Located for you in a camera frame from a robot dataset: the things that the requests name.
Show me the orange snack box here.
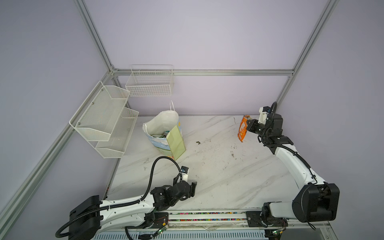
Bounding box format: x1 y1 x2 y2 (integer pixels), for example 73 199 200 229
237 115 252 142

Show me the white green paper bag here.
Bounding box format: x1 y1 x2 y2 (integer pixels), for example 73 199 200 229
143 102 186 160

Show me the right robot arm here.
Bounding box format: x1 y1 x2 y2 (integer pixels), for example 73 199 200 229
246 113 340 225

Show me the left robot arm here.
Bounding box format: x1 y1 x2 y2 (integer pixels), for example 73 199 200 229
56 181 197 240

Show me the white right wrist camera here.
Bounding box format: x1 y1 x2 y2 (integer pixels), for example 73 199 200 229
258 106 271 125

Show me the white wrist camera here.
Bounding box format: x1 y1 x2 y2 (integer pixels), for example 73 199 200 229
258 106 271 125
180 166 189 182

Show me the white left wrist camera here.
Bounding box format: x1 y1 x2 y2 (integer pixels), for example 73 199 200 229
180 166 189 182

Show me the black corrugated cable hose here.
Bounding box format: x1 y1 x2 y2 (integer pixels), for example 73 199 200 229
55 155 182 239

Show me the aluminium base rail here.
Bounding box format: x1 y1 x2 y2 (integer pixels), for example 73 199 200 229
79 207 338 240

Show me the white mesh wall shelf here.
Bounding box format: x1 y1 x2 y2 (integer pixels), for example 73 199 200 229
69 82 139 159

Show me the white wire wall basket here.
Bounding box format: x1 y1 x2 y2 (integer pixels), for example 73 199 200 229
126 65 174 97

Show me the right rear frame post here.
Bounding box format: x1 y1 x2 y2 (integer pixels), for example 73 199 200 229
276 0 339 108

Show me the aluminium frame post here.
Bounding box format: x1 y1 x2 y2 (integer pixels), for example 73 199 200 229
74 0 115 72

